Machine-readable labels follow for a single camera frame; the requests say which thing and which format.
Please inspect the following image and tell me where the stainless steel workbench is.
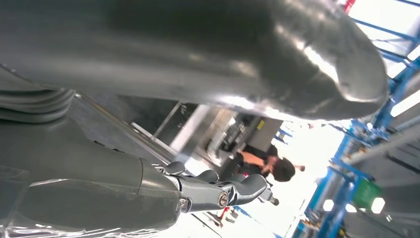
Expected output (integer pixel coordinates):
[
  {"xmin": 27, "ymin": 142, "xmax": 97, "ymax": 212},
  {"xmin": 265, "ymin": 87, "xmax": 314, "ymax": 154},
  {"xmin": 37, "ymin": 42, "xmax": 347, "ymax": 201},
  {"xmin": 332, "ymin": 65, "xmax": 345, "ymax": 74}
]
[{"xmin": 65, "ymin": 94, "xmax": 237, "ymax": 172}]

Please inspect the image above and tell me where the blue metal shelf rack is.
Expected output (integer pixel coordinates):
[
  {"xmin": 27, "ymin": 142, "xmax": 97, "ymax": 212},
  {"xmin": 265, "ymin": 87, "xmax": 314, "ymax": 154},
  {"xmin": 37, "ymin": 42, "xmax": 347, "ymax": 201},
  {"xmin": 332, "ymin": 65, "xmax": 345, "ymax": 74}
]
[{"xmin": 292, "ymin": 0, "xmax": 420, "ymax": 238}]

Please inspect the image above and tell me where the person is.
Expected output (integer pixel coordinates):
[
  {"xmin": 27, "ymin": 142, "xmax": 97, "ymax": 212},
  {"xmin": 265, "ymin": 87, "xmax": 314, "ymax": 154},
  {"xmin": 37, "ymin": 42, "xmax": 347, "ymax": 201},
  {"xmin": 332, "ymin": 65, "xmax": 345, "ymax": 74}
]
[{"xmin": 235, "ymin": 144, "xmax": 307, "ymax": 183}]

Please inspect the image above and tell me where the glossy grey robot body shell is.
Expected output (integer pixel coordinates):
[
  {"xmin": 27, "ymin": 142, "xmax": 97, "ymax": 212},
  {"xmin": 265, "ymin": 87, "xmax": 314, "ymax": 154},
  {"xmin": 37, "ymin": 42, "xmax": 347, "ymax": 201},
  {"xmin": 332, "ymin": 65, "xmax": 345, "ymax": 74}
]
[{"xmin": 0, "ymin": 0, "xmax": 389, "ymax": 121}]

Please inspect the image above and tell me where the green box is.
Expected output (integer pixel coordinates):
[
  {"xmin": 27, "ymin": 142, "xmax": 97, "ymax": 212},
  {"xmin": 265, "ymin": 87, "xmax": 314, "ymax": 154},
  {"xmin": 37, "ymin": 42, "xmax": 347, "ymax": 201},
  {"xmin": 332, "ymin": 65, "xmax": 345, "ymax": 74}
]
[{"xmin": 352, "ymin": 178, "xmax": 384, "ymax": 212}]

